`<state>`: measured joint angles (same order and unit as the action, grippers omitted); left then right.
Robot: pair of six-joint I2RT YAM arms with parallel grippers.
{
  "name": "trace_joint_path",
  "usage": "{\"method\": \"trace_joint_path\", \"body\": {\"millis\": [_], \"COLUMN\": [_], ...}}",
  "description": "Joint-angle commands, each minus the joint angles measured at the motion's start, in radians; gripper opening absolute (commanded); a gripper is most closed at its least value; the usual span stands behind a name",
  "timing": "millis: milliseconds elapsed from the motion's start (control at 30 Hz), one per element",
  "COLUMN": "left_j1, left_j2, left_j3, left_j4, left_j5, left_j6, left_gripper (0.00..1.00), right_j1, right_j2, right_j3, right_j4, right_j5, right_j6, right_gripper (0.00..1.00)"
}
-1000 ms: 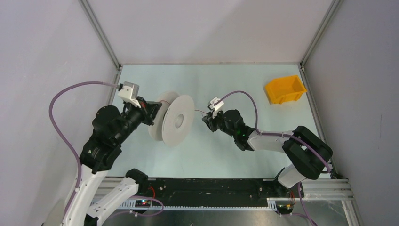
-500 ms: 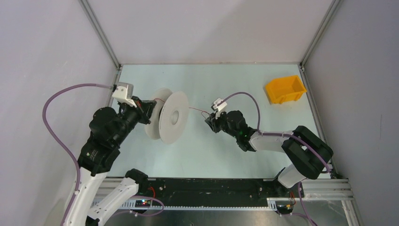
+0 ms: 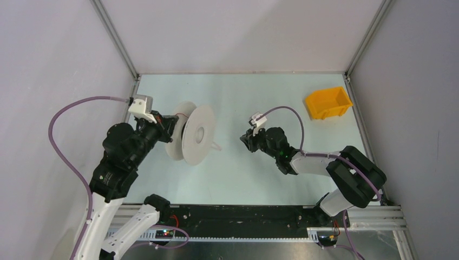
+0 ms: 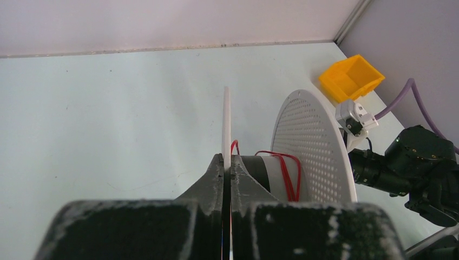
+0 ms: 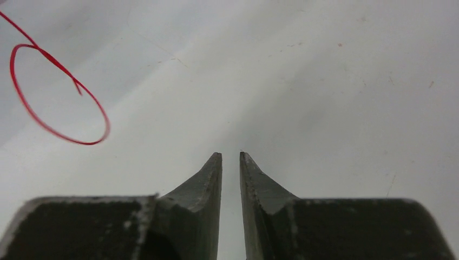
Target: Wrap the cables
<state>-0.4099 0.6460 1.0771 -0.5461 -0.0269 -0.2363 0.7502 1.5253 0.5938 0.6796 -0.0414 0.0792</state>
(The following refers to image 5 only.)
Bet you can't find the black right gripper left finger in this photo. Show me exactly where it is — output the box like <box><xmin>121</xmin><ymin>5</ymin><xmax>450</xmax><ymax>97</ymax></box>
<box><xmin>1</xmin><ymin>153</ymin><xmax>222</xmax><ymax>259</ymax></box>

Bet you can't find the thin red wire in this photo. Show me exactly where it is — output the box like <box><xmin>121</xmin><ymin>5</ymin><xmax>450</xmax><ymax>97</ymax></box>
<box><xmin>0</xmin><ymin>10</ymin><xmax>111</xmax><ymax>146</ymax></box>

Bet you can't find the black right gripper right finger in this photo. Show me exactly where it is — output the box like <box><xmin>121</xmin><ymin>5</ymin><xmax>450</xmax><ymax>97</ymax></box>
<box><xmin>240</xmin><ymin>152</ymin><xmax>455</xmax><ymax>259</ymax></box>

